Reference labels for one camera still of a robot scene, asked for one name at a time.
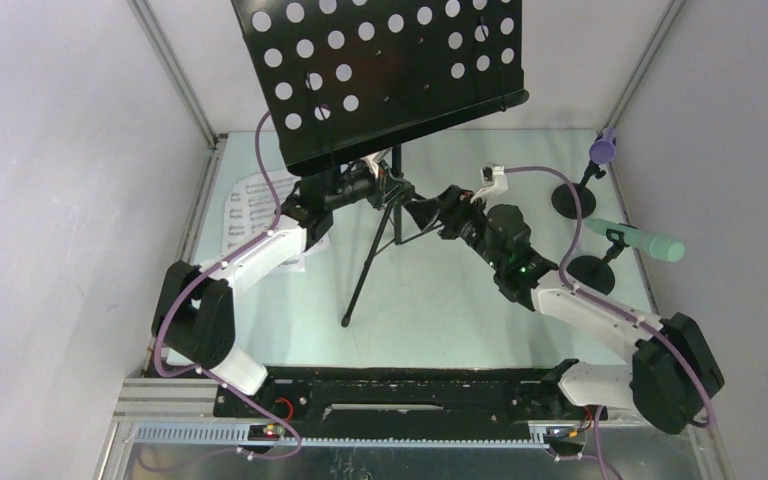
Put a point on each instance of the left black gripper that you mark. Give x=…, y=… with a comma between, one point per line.
x=387, y=187

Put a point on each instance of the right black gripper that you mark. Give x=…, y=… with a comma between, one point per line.
x=447, y=209

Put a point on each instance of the black round microphone stand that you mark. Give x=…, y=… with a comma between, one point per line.
x=596, y=272
x=562, y=198

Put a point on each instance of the black music stand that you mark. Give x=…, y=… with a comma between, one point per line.
x=345, y=79

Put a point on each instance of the purple toy microphone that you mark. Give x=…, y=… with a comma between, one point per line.
x=603, y=150

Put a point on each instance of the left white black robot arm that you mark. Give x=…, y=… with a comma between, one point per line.
x=195, y=314

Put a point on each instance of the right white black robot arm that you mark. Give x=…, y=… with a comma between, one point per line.
x=669, y=373

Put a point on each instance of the green toy microphone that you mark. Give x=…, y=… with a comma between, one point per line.
x=657, y=246

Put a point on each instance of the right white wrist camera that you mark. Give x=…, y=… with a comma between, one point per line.
x=494, y=183

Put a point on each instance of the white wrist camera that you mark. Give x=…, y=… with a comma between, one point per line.
x=494, y=183
x=377, y=162

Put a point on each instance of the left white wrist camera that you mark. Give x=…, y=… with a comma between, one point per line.
x=377, y=162

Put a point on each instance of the aluminium frame rail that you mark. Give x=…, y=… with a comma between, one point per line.
x=151, y=26

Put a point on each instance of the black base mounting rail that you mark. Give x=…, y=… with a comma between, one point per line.
x=497, y=406

